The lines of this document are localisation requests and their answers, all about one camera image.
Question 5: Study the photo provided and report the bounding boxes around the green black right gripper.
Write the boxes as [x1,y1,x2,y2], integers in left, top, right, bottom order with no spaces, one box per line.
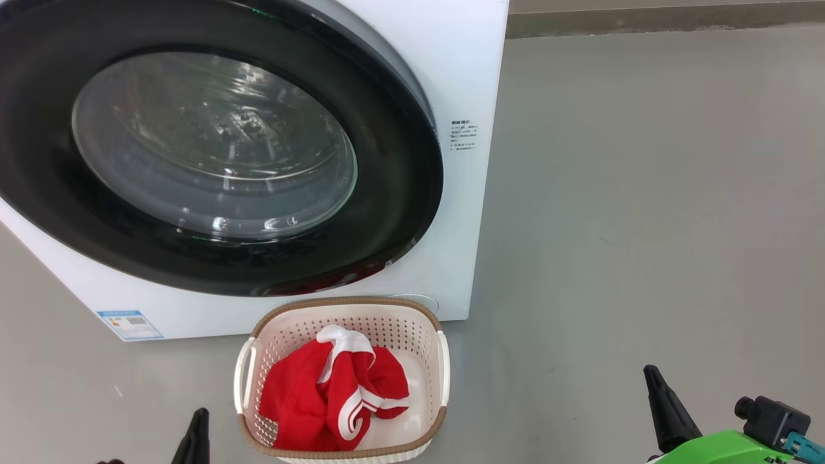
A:
[643,365,800,464]

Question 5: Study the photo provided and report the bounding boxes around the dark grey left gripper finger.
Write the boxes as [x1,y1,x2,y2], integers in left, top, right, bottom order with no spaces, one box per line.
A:
[171,408,210,464]

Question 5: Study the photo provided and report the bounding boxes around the red and white garment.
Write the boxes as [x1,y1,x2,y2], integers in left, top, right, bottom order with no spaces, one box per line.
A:
[259,324,412,452]

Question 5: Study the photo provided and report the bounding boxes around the glass washing machine door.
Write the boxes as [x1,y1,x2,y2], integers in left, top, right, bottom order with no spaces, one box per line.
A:
[0,0,445,298]

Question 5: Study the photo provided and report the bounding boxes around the cream perforated laundry basket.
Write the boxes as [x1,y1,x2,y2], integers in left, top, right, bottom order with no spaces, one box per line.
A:
[233,296,451,464]

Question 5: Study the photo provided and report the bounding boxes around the white front-load washing machine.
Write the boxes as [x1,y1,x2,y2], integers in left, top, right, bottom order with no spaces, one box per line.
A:
[0,0,510,343]

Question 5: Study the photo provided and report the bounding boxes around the blue energy label sticker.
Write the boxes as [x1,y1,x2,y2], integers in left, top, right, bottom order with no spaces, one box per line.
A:
[97,310,165,342]

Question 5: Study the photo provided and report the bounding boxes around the round white filter cover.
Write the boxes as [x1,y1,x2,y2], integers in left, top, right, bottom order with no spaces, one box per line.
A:
[387,294,440,315]

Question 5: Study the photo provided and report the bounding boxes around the teal camera cable connector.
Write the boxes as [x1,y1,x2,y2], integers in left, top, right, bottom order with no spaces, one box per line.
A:
[781,432,825,464]

